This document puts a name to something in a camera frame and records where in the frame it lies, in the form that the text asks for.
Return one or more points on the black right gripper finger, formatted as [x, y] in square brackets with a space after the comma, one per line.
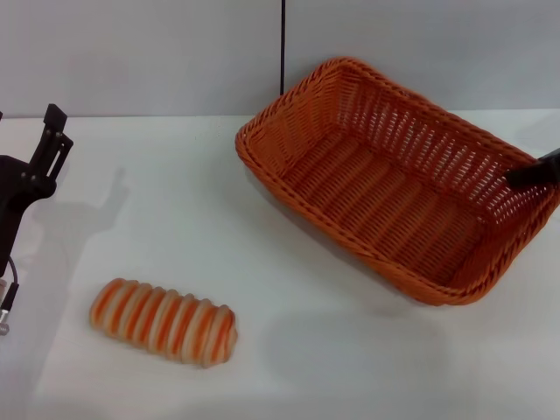
[536, 171]

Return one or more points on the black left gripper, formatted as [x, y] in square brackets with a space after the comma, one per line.
[15, 188]

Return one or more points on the orange woven plastic basket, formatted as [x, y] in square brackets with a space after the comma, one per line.
[372, 192]

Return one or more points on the orange striped bread loaf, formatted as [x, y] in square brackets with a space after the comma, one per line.
[166, 321]

